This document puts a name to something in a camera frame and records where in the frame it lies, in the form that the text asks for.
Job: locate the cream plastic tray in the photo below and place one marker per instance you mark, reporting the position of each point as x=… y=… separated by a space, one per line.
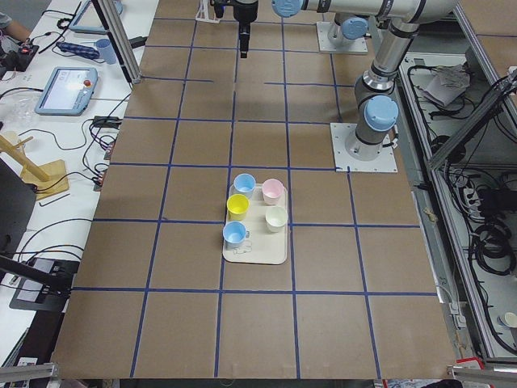
x=262 y=246

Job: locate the wooden cup stand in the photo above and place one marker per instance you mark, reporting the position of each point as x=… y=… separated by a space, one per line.
x=49 y=179

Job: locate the yellow plastic cup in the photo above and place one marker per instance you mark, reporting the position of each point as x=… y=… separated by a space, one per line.
x=237 y=206

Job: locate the blue cup on side table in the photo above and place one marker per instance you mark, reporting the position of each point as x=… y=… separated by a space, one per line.
x=106 y=51

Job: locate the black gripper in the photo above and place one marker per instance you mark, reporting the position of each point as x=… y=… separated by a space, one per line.
x=246 y=11

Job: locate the blue cup at tray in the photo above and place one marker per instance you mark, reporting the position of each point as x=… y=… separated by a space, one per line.
x=244 y=184
x=235 y=234

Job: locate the blue power strip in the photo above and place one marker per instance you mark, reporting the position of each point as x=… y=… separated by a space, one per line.
x=79 y=50

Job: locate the white plastic cup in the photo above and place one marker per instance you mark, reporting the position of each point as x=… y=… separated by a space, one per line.
x=276 y=218

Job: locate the pink plastic cup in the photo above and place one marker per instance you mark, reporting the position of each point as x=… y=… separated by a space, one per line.
x=272 y=190

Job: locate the far teach pendant tablet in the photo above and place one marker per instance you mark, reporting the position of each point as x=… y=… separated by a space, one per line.
x=87 y=20

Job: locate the teach pendant tablet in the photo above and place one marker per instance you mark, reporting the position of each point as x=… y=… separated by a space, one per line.
x=67 y=92
x=87 y=20

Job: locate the aluminium frame post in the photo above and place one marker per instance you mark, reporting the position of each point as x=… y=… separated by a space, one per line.
x=112 y=24

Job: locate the near teach pendant tablet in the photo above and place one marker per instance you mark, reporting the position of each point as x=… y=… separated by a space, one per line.
x=67 y=92

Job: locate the blue cup at tray front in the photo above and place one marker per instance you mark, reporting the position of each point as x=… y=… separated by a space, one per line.
x=235 y=234

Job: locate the blue cup at tray back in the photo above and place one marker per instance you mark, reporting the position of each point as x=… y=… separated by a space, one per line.
x=244 y=184

